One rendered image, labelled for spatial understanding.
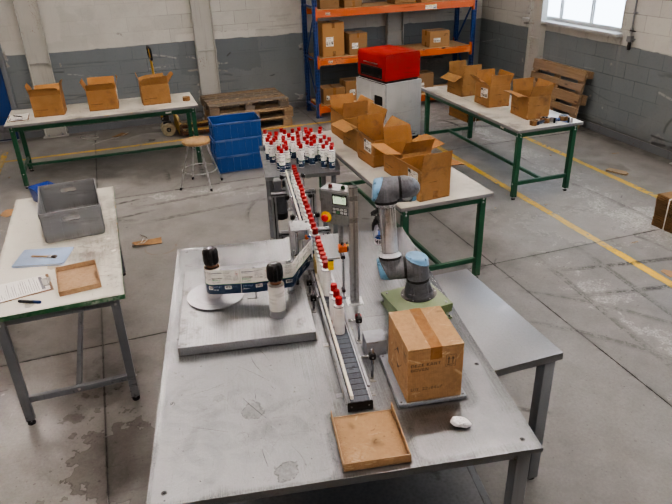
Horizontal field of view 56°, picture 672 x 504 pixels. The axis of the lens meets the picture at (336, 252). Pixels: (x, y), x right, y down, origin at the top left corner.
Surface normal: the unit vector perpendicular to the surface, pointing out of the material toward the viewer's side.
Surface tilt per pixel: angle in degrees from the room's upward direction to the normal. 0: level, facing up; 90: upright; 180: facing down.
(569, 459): 0
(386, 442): 0
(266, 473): 0
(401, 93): 90
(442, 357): 90
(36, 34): 90
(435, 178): 91
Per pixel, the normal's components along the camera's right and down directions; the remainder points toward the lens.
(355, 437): -0.03, -0.89
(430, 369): 0.19, 0.44
